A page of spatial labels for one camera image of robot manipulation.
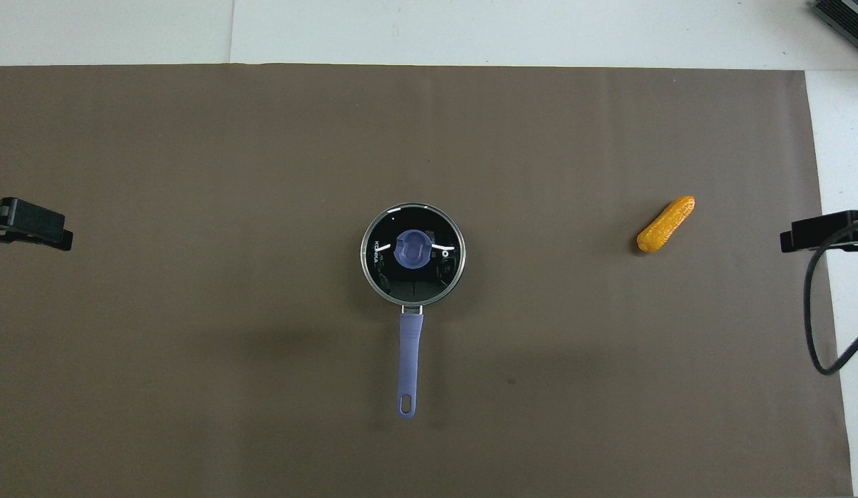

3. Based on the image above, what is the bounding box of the grey ribbed device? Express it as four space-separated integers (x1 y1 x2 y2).
814 0 858 50

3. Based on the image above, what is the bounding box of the brown table mat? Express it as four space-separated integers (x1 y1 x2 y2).
0 64 854 498

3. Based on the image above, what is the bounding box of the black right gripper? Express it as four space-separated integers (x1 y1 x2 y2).
780 210 858 254

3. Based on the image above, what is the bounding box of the glass lid with blue knob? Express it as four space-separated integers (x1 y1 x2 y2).
362 204 465 306

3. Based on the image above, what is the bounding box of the dark pot with purple handle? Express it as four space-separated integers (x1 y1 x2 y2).
360 203 466 421

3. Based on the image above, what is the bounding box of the yellow toy corn cob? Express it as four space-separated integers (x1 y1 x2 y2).
636 195 695 254

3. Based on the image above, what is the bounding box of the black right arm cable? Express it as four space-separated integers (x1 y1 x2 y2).
803 214 858 376

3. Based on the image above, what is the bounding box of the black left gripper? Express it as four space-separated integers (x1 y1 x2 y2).
0 197 74 252

